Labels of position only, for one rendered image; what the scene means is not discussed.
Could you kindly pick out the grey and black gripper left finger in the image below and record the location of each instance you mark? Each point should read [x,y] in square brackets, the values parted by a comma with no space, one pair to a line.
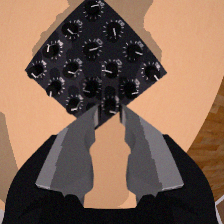
[60,166]

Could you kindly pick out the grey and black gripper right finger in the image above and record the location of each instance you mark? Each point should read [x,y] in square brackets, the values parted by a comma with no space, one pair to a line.
[157,165]

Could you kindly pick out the black knob box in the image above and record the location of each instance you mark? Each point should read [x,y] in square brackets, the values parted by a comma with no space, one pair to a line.
[105,53]

